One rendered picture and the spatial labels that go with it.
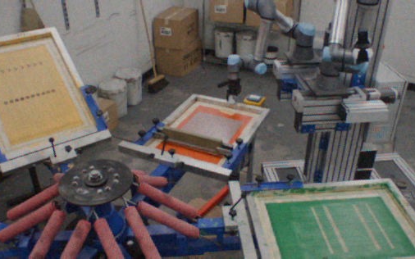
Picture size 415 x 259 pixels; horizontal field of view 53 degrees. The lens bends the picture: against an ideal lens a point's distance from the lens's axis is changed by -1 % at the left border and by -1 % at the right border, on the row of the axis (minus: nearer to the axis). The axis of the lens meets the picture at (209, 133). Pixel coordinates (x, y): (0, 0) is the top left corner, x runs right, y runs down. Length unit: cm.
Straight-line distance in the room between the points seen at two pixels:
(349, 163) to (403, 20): 287
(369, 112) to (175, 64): 358
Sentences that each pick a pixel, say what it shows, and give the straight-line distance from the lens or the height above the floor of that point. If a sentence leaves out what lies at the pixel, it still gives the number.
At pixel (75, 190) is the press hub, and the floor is 131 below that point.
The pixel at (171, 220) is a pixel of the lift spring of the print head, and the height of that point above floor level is 114.
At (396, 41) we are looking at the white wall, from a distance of 579.
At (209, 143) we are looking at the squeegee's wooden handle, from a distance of 241.
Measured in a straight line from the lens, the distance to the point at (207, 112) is 289.
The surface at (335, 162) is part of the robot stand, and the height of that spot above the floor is 58.
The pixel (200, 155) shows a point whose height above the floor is 96.
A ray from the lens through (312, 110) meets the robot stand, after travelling 262.
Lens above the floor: 234
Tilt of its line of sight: 32 degrees down
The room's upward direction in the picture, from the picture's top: straight up
